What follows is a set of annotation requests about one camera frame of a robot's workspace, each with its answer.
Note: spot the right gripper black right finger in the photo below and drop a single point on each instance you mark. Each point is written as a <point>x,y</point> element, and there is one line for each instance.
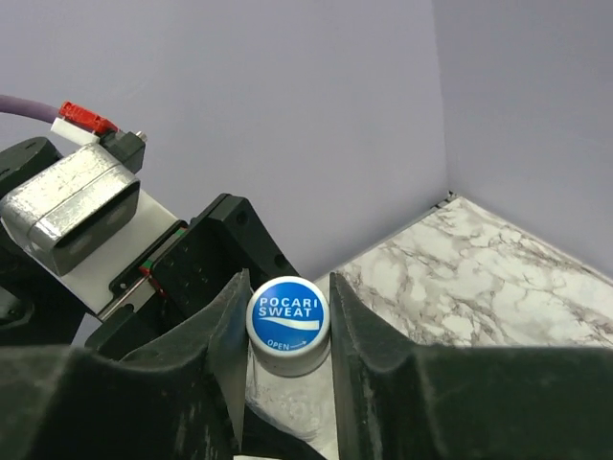
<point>396,399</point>

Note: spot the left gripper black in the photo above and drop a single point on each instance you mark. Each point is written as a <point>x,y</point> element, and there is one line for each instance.
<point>183,271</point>

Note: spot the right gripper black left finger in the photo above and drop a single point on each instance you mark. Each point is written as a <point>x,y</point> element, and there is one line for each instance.
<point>181,396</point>

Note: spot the clear plastic bottle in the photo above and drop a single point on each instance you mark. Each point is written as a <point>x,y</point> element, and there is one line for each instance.
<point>302,407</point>

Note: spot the white blue bottle cap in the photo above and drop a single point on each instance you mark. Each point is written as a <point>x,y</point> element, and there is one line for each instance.
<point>288,324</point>

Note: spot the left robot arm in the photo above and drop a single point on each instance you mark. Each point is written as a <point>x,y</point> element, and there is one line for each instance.
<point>39,307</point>

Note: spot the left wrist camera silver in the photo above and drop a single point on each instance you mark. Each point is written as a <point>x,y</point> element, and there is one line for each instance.
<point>65,213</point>

